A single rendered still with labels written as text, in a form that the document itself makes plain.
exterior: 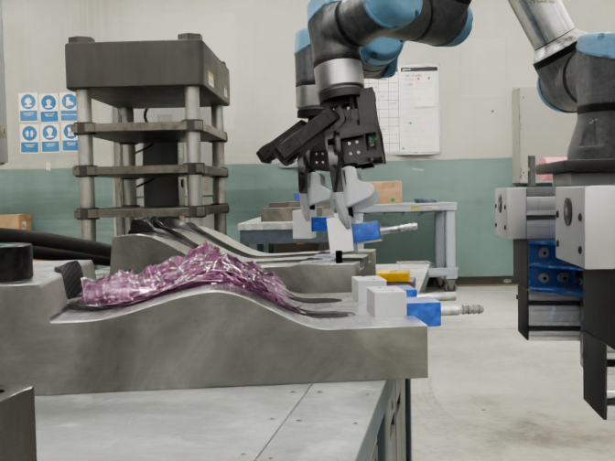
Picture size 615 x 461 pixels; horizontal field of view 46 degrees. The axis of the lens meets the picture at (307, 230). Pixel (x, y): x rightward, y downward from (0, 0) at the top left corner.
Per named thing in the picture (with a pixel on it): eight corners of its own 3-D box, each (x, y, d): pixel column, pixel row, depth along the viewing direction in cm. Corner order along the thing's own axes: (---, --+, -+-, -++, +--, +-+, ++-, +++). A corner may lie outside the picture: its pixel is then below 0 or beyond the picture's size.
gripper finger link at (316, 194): (329, 218, 135) (330, 169, 137) (298, 219, 136) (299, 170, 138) (332, 221, 138) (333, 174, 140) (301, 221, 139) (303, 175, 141)
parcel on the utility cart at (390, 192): (395, 209, 722) (395, 180, 720) (403, 210, 689) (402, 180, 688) (354, 210, 718) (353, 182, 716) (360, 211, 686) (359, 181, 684)
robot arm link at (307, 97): (291, 86, 137) (300, 91, 145) (292, 110, 137) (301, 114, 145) (330, 83, 136) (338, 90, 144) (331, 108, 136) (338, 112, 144)
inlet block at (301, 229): (363, 236, 142) (363, 209, 142) (361, 238, 137) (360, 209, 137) (298, 237, 145) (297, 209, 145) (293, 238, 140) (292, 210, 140)
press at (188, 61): (241, 305, 644) (234, 70, 633) (210, 342, 491) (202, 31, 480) (135, 307, 648) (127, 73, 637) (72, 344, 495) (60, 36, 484)
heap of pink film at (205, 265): (296, 294, 96) (295, 235, 96) (309, 317, 78) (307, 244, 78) (93, 301, 94) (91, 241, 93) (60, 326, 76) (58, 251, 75)
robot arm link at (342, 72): (308, 64, 111) (319, 80, 119) (313, 93, 110) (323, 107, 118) (358, 54, 109) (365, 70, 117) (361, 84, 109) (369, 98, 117)
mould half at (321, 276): (376, 299, 130) (375, 223, 129) (356, 326, 105) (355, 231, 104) (115, 296, 140) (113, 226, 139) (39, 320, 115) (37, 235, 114)
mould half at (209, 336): (379, 330, 101) (378, 251, 100) (428, 378, 75) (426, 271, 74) (4, 345, 96) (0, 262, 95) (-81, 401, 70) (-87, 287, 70)
